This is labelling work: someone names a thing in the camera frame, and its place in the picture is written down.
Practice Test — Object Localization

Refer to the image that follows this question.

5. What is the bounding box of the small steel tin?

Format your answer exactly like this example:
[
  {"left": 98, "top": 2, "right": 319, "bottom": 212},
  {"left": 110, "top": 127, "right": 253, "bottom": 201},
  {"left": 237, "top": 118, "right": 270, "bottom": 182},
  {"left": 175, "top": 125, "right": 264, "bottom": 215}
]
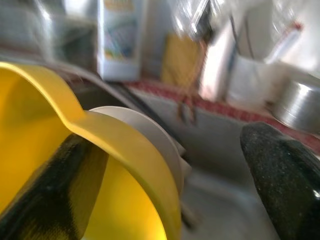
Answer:
[{"left": 271, "top": 78, "right": 320, "bottom": 133}]

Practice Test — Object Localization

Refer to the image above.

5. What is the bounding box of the clear plastic utensil cup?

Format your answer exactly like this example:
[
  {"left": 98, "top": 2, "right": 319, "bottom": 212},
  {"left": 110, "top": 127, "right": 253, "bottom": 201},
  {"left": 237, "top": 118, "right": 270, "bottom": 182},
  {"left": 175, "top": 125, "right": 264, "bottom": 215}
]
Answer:
[{"left": 226, "top": 57, "right": 288, "bottom": 106}]

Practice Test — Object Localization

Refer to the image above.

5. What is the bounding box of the yellow plastic suction bowl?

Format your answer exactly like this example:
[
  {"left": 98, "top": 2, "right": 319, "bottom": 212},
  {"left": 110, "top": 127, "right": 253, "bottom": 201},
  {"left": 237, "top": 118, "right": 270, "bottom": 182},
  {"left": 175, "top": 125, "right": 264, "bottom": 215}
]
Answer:
[{"left": 0, "top": 61, "right": 192, "bottom": 240}]

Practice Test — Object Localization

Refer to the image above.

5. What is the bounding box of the stainless steel sink basin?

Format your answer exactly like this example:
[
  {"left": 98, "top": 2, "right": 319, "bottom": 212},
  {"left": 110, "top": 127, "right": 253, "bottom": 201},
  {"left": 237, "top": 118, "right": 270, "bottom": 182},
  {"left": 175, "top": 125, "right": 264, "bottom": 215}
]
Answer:
[{"left": 74, "top": 82, "right": 320, "bottom": 240}]

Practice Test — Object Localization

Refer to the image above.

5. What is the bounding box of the white upright plastic board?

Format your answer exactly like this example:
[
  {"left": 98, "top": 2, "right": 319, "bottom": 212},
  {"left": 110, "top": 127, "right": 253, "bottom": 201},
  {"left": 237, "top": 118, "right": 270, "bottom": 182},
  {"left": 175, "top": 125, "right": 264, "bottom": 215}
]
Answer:
[{"left": 201, "top": 22, "right": 238, "bottom": 101}]

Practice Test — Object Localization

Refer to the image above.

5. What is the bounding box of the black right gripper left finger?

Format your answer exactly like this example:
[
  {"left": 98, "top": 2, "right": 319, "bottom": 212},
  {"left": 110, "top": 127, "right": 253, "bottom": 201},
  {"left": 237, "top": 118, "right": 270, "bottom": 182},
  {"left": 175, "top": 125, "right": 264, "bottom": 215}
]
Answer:
[{"left": 0, "top": 133, "right": 110, "bottom": 240}]

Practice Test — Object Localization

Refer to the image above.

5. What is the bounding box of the grey hose with leaf sprayer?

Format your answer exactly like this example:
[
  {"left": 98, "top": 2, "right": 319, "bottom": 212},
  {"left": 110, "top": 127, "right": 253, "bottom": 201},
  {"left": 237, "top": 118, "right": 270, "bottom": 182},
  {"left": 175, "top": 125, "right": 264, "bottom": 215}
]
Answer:
[{"left": 62, "top": 63, "right": 161, "bottom": 118}]

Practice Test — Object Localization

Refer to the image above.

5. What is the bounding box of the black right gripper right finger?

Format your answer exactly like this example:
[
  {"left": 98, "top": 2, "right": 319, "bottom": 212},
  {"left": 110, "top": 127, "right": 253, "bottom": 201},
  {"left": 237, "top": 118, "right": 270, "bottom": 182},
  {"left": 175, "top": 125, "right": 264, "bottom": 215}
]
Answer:
[{"left": 239, "top": 121, "right": 320, "bottom": 240}]

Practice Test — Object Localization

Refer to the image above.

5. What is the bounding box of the yellow sponge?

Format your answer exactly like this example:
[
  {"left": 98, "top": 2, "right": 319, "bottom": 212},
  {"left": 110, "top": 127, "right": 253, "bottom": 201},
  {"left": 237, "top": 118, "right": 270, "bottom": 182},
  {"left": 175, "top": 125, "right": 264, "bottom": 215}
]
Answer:
[{"left": 161, "top": 33, "right": 203, "bottom": 87}]

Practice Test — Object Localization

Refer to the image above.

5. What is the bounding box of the white detergent bottle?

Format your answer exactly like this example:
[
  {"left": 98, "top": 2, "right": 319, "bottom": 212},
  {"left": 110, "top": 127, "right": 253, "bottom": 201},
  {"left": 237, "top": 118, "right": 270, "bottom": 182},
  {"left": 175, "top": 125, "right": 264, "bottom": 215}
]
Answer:
[{"left": 96, "top": 0, "right": 148, "bottom": 82}]

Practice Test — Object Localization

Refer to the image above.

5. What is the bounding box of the clear plastic bag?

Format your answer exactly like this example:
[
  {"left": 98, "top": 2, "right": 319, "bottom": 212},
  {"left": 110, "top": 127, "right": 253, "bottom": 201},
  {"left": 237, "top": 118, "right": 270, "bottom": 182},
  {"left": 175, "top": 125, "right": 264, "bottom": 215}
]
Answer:
[{"left": 172, "top": 0, "right": 241, "bottom": 43}]

